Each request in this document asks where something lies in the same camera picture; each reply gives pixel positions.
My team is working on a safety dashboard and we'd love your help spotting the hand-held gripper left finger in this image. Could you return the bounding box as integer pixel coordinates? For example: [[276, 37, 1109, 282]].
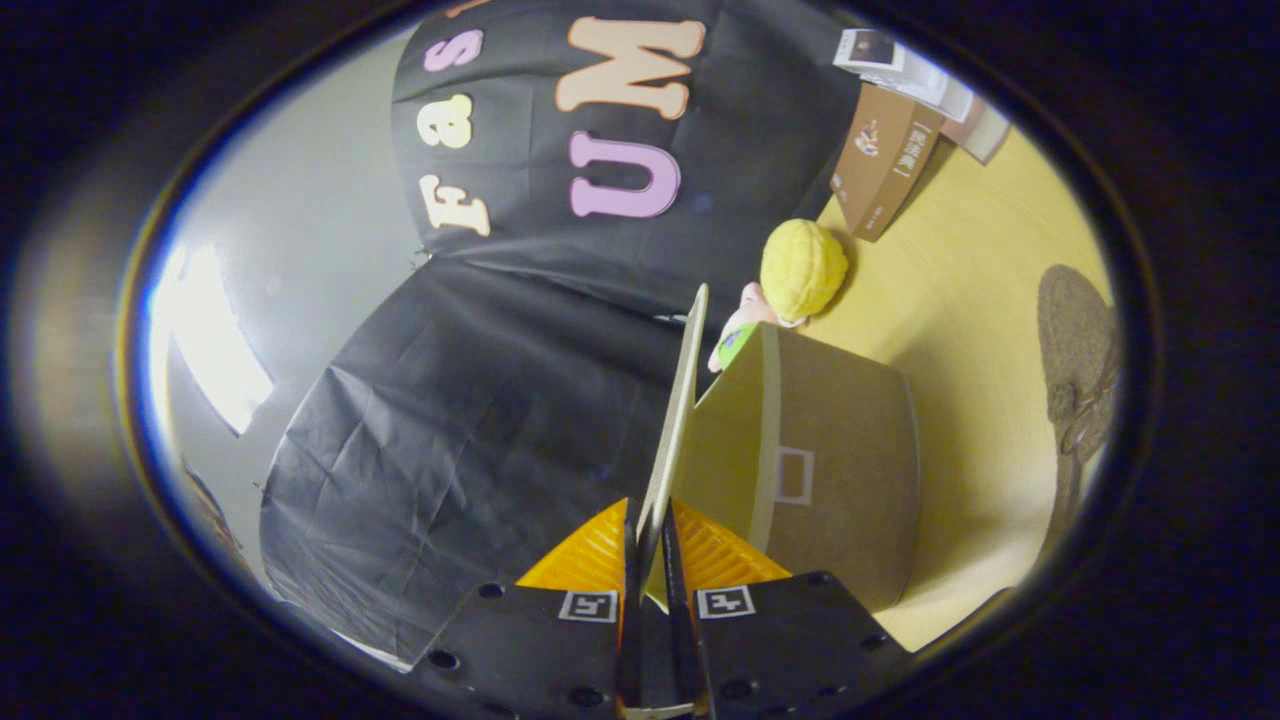
[[408, 497, 643, 720]]

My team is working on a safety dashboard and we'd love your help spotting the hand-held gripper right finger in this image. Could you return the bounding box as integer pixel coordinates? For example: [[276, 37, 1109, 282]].
[[658, 497, 913, 720]]

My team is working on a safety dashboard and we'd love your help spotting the beige storage box lid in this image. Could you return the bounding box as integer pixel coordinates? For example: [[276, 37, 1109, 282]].
[[636, 283, 712, 613]]

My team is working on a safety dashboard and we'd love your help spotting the beige fabric storage box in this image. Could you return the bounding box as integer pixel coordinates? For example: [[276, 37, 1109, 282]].
[[668, 320, 922, 614]]

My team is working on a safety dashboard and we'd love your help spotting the brown fleece shoe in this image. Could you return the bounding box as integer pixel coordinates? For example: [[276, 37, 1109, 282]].
[[1034, 264, 1123, 563]]

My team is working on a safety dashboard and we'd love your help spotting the black backdrop cloth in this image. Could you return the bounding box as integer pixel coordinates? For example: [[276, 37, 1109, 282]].
[[255, 0, 867, 667]]

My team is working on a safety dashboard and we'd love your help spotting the pink and green plush toy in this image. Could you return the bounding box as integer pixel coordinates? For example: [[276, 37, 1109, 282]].
[[707, 283, 793, 374]]

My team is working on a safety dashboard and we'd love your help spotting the yellow round plush toy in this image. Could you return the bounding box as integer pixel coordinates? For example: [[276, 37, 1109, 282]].
[[759, 218, 850, 324]]

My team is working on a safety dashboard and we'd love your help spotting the ceiling light panel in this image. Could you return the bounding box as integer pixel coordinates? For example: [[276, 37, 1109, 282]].
[[160, 243, 278, 437]]

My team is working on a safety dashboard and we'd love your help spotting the brown book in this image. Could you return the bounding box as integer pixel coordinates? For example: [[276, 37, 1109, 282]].
[[829, 82, 947, 244]]

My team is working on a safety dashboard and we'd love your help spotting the pale pink book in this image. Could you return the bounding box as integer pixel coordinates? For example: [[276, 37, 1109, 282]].
[[940, 95, 1012, 167]]

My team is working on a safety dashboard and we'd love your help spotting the white portrait cover book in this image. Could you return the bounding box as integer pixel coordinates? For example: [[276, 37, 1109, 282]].
[[834, 28, 951, 101]]

